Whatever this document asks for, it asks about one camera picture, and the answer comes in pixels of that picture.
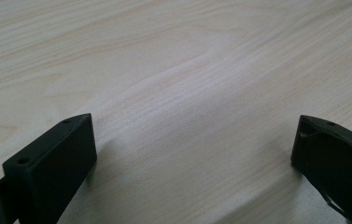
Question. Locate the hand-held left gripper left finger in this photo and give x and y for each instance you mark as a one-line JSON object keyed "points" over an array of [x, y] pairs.
{"points": [[52, 174]]}

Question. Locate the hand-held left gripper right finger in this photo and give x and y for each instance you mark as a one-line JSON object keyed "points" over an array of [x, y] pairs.
{"points": [[338, 168]]}

